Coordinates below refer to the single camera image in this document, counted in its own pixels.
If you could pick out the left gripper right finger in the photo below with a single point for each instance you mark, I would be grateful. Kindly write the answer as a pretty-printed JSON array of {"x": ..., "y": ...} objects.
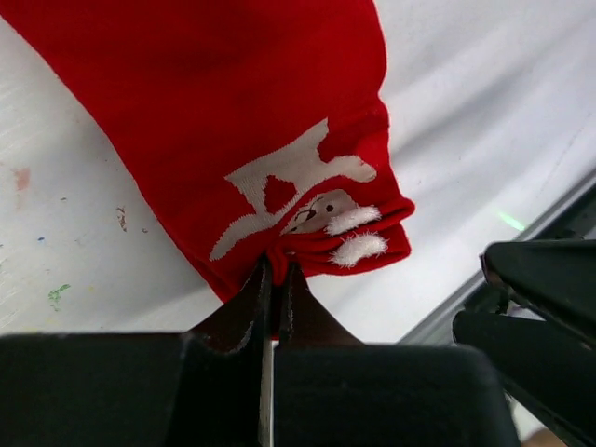
[{"x": 312, "y": 396}]

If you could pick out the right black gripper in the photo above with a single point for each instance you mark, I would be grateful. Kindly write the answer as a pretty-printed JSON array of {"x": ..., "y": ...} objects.
[{"x": 547, "y": 363}]

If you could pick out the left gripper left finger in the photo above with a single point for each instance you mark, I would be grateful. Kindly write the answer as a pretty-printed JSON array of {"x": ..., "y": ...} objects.
[{"x": 228, "y": 368}]

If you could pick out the red sock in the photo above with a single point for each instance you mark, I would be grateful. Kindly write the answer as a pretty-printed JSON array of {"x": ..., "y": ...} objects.
[{"x": 252, "y": 128}]

